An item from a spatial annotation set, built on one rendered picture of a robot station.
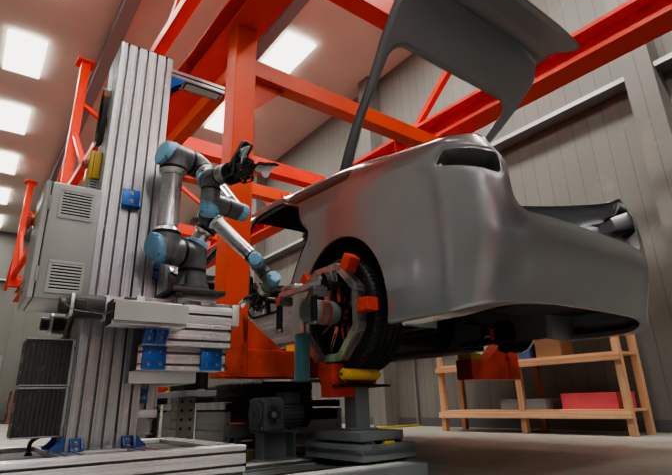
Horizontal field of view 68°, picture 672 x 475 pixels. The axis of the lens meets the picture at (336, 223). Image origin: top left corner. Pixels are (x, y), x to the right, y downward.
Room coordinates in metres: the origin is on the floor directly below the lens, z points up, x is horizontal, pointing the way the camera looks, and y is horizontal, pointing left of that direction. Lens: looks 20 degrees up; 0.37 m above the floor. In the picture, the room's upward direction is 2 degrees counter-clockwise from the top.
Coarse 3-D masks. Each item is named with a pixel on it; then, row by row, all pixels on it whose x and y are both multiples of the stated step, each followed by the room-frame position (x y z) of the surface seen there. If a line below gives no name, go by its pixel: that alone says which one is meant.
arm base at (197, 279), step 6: (180, 270) 2.04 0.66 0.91; (186, 270) 2.02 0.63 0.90; (192, 270) 2.03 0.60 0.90; (198, 270) 2.04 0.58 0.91; (204, 270) 2.07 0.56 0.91; (180, 276) 2.03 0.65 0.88; (186, 276) 2.02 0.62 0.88; (192, 276) 2.02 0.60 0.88; (198, 276) 2.04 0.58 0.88; (204, 276) 2.07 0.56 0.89; (174, 282) 2.05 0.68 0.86; (180, 282) 2.02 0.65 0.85; (186, 282) 2.02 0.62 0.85; (192, 282) 2.01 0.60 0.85; (198, 282) 2.03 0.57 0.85; (204, 282) 2.05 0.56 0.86; (204, 288) 2.05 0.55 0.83
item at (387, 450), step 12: (312, 444) 3.00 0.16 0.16; (324, 444) 2.92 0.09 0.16; (336, 444) 2.83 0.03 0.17; (348, 444) 2.84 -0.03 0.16; (360, 444) 2.77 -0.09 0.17; (372, 444) 2.72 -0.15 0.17; (384, 444) 2.75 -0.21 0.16; (396, 444) 2.81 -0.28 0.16; (408, 444) 2.86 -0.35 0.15; (312, 456) 3.01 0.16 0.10; (324, 456) 2.92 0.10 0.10; (336, 456) 2.84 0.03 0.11; (348, 456) 2.76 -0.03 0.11; (360, 456) 2.68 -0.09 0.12; (372, 456) 2.70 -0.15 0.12; (384, 456) 2.75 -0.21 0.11; (396, 456) 2.80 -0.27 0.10; (408, 456) 2.86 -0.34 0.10
